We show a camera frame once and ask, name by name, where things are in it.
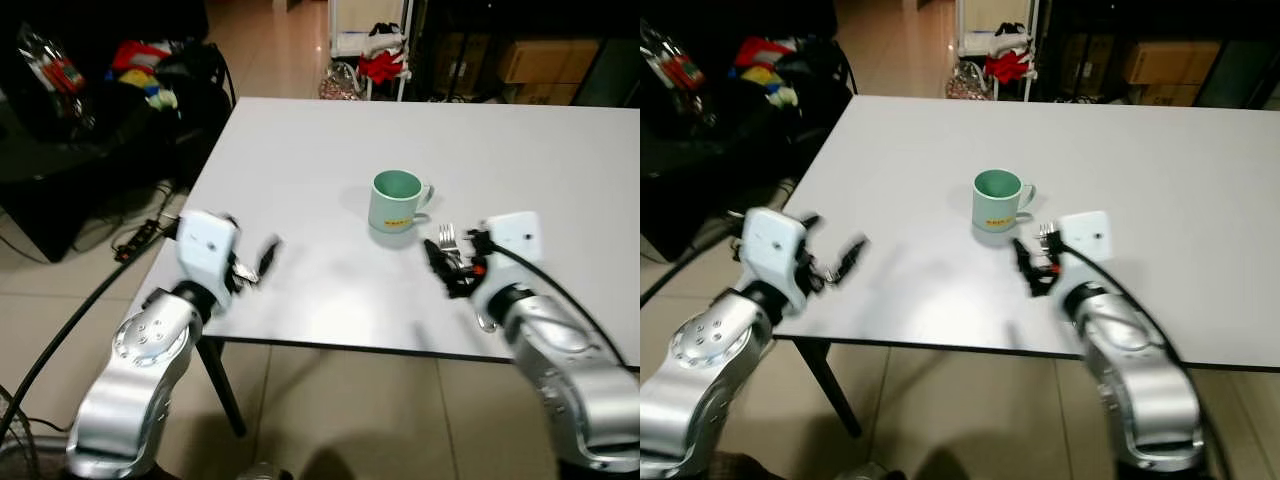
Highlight green ceramic mug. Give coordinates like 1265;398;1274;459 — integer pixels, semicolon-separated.
971;168;1039;234
367;169;436;235

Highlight black power strip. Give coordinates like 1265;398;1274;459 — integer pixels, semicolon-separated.
113;218;163;264

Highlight black table leg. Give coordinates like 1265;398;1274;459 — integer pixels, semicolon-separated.
196;338;249;439
794;339;864;439

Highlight black low cabinet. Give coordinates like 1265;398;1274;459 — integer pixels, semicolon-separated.
0;0;233;263
640;0;853;263

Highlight black bag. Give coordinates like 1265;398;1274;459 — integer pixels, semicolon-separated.
782;42;857;131
158;45;237;136

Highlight colourful cloth pile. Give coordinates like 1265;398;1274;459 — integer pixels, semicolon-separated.
108;40;183;111
733;37;803;108

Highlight clear patterned plastic bag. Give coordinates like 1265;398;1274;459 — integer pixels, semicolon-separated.
945;60;993;101
319;61;368;102

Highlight red cloth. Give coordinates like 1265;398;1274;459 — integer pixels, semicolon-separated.
983;47;1033;86
357;47;407;87

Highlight clear plastic bag red contents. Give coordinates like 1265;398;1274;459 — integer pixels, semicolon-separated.
640;20;717;126
14;24;93;129

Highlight dark storage shelf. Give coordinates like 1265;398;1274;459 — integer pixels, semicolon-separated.
1038;0;1280;109
413;0;641;108

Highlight brown cardboard box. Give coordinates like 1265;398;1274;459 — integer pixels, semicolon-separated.
496;38;602;87
1121;40;1223;87

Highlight white shelf rack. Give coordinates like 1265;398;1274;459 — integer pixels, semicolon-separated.
329;0;414;102
955;0;1041;102

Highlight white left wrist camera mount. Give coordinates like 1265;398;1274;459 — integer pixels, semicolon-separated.
177;210;242;298
741;207;809;303

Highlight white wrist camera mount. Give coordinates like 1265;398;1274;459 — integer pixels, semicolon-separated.
177;210;242;298
741;207;809;303
468;210;545;313
1048;210;1114;301

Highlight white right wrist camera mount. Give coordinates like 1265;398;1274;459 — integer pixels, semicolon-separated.
1048;210;1114;301
468;210;545;313

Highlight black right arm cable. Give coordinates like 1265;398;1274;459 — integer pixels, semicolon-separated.
1058;242;1233;479
488;240;641;373

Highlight black floor cable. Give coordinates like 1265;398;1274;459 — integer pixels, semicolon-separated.
640;232;746;309
0;218;183;443

